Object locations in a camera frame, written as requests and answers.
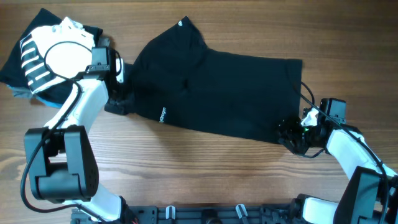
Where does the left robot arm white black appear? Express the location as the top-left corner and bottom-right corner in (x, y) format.
(20, 59), (139, 223)

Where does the grey folded shirt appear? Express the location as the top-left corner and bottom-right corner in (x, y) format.
(9, 82), (72, 104)

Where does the blue folded shirt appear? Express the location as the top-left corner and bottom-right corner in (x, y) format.
(7, 85), (63, 108)

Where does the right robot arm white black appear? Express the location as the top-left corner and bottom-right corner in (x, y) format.
(277, 117), (397, 223)

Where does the black t-shirt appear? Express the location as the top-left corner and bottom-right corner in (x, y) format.
(122, 17), (303, 143)

